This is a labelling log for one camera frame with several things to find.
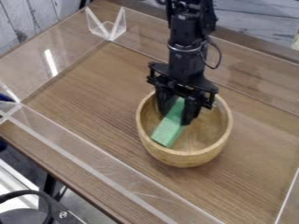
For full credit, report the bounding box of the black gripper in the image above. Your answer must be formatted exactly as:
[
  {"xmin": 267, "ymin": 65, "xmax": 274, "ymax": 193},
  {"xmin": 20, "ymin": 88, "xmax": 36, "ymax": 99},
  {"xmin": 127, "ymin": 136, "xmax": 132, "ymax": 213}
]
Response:
[{"xmin": 147, "ymin": 45, "xmax": 219, "ymax": 126}]

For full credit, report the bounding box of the green rectangular block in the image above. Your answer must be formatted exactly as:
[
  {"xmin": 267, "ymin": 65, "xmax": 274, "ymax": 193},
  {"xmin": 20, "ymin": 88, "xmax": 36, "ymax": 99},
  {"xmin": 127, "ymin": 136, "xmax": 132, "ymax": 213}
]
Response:
[{"xmin": 151, "ymin": 98, "xmax": 184, "ymax": 148}]

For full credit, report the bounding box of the clear acrylic corner bracket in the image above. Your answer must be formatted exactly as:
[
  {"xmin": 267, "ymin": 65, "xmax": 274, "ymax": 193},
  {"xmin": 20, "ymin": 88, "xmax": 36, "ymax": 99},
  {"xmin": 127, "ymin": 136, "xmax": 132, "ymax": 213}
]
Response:
[{"xmin": 84, "ymin": 7, "xmax": 127, "ymax": 41}]

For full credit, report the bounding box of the blue object at left edge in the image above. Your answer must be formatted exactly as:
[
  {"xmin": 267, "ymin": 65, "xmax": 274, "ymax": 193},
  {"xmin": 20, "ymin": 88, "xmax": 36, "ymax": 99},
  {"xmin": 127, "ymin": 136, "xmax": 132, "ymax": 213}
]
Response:
[{"xmin": 0, "ymin": 93, "xmax": 15, "ymax": 102}]

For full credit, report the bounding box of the brown wooden bowl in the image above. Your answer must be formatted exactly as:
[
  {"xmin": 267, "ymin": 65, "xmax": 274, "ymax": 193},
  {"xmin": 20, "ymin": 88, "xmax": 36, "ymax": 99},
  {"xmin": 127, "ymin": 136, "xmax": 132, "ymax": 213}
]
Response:
[{"xmin": 135, "ymin": 92, "xmax": 234, "ymax": 168}]

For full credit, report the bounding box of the black cable loop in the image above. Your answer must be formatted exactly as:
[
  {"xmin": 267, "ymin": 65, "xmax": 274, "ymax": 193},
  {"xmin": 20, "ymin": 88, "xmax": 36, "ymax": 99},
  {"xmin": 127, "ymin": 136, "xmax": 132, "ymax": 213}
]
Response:
[{"xmin": 0, "ymin": 189, "xmax": 54, "ymax": 224}]

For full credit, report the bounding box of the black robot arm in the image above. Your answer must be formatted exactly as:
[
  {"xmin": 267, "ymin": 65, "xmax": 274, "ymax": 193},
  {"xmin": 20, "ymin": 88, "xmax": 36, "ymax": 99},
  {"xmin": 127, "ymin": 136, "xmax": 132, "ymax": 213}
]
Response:
[{"xmin": 147, "ymin": 0, "xmax": 219, "ymax": 126}]

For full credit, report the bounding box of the clear acrylic tray wall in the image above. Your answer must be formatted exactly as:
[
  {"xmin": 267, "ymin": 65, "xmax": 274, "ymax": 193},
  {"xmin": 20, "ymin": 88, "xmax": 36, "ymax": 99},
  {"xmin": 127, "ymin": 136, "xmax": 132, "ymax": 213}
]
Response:
[{"xmin": 0, "ymin": 0, "xmax": 299, "ymax": 224}]

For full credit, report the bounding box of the black table leg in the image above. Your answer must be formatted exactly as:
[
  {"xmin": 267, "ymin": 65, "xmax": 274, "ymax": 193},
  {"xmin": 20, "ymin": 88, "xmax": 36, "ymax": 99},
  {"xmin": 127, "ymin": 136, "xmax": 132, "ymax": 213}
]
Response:
[{"xmin": 43, "ymin": 174, "xmax": 58, "ymax": 196}]

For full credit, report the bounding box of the black metal base plate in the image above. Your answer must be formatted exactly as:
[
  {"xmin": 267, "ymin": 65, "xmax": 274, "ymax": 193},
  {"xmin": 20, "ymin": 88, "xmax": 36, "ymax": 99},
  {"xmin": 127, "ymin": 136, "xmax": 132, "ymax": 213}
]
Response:
[{"xmin": 39, "ymin": 192, "xmax": 87, "ymax": 224}]

